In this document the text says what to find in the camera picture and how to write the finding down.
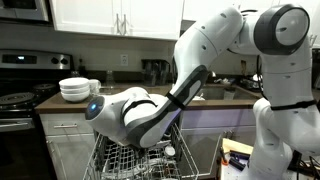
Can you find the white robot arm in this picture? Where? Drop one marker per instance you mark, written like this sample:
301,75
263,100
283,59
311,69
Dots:
200,43

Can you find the steel kitchen sink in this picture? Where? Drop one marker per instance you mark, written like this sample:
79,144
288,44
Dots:
233,91

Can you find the white kitchen drawer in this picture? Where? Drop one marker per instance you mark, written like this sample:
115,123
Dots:
66,120

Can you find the white rag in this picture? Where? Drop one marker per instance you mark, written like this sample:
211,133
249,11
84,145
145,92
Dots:
200,97

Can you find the clear glass jar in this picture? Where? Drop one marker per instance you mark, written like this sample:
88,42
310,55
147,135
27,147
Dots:
110,78

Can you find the clear glass food container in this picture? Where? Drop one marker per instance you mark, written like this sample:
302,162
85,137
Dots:
103,90

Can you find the small white bowl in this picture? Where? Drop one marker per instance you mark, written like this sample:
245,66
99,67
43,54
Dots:
170,151

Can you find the white mug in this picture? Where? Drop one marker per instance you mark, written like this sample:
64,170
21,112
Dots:
94,85

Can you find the white sink cabinet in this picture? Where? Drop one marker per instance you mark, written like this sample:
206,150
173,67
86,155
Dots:
213,133

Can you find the grey cup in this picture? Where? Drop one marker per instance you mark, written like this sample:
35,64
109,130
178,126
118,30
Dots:
229,93

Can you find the dark bottle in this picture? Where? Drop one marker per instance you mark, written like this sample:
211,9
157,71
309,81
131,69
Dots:
81,66

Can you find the white stacked bowl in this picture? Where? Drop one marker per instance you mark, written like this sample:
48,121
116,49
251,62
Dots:
74,82
75,90
75,97

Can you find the yellow wood board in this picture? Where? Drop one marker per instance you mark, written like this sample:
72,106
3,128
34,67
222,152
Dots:
236,145

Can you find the black clamp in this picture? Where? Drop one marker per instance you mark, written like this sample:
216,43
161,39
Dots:
238,160

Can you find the white base cabinet door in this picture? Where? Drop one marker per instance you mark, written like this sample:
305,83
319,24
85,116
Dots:
70,156

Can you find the black steel stove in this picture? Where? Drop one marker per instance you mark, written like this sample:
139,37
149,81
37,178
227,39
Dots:
20,100

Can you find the steel microwave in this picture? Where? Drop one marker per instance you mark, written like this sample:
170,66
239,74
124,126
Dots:
23,8

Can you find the white wall outlet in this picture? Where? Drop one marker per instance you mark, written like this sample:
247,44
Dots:
124,59

